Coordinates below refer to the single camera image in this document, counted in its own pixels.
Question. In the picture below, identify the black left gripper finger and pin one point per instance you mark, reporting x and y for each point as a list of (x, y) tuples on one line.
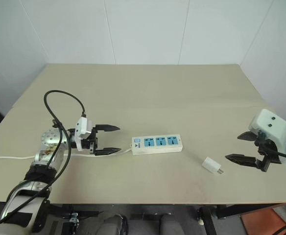
[(107, 151), (107, 128)]

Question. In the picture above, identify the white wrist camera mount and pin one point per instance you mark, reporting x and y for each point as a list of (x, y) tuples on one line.
[(268, 125), (82, 127)]

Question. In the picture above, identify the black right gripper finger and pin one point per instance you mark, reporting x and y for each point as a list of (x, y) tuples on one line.
[(243, 160), (248, 136)]

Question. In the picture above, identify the black table frame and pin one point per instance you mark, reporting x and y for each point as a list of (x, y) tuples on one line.
[(207, 221)]

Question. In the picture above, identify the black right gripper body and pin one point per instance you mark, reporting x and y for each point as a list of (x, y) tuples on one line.
[(266, 153)]

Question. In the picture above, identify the white charger plug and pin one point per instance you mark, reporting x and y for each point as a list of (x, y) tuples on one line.
[(209, 164)]

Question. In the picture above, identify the white power strip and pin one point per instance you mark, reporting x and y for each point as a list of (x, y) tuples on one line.
[(157, 147)]

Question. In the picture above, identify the dark grey rounded shape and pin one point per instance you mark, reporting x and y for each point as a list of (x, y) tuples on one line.
[(114, 226)]

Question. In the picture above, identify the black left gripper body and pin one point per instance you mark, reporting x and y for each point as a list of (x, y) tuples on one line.
[(93, 142)]

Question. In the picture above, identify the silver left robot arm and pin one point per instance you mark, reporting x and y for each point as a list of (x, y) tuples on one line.
[(50, 140)]

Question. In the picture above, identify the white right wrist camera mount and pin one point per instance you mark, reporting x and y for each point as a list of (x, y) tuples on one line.
[(268, 125)]

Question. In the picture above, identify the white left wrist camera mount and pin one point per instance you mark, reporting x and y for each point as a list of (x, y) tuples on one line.
[(82, 127)]

